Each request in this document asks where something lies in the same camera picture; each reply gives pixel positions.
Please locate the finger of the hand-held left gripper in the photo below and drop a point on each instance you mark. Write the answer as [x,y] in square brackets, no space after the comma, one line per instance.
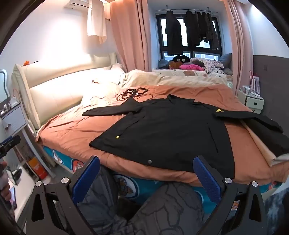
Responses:
[11,142]

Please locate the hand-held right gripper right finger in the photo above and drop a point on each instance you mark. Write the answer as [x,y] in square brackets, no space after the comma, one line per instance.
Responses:
[207,180]

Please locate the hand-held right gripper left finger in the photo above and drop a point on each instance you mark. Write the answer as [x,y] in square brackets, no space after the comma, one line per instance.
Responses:
[87,178]

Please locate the black jacket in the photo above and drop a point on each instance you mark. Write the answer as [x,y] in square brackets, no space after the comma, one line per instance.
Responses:
[169,126]

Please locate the row of dark hanging clothes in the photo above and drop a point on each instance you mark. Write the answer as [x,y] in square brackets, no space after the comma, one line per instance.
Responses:
[201,27]

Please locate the person's left hand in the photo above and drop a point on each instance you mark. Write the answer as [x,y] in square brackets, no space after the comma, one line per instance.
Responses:
[5,189]

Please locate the pale blue nightstand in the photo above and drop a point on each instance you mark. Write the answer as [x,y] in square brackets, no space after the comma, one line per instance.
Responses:
[13,119]

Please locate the smartphone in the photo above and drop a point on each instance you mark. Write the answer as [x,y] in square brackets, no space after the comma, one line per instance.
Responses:
[12,198]

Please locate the orange box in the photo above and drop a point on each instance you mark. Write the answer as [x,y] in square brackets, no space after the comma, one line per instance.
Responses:
[37,168]

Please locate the white charging dock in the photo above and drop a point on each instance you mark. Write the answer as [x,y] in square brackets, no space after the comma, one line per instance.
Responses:
[14,100]

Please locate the orange duvet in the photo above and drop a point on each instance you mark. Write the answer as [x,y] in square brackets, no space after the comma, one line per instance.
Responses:
[74,133]

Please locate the white framed mirror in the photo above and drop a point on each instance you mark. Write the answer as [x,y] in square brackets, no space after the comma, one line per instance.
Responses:
[2,85]

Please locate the person's grey patterned pants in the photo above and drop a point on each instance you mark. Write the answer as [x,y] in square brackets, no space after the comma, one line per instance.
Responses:
[158,210]

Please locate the grey fluffy rug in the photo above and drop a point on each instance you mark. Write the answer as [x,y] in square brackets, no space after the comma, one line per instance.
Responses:
[277,207]

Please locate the cream padded headboard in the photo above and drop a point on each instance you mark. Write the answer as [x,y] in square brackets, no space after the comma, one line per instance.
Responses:
[56,76]

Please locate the small orange toy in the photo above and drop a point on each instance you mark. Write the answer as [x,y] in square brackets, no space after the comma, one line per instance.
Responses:
[26,63]

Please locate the striped gift bag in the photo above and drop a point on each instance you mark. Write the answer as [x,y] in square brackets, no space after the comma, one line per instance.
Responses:
[255,83]

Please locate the beige blanket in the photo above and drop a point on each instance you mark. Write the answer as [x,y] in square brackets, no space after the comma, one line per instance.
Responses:
[158,79]

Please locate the pink cloth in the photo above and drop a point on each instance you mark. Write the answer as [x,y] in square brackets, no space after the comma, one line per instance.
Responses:
[192,67]

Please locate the beige pillow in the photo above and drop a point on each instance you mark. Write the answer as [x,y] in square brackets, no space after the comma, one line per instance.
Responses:
[117,67]

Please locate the floral cloth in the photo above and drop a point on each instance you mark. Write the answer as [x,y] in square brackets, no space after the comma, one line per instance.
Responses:
[210,64]

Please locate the brown plush toy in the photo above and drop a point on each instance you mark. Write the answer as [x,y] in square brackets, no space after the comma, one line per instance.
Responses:
[175,65]

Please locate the black plush toy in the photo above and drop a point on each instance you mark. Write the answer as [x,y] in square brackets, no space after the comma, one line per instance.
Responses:
[181,58]

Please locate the white hanging garment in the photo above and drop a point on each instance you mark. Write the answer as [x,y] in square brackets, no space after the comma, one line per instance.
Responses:
[96,20]

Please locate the black hanging coat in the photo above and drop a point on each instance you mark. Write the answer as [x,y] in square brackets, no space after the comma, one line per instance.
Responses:
[173,34]

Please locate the white air conditioner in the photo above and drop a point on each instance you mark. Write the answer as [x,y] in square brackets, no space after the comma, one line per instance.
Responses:
[74,4]

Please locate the black framed window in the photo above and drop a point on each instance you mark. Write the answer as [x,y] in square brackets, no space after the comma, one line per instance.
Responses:
[162,29]

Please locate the black frame device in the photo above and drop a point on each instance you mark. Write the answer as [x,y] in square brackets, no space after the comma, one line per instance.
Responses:
[142,90]

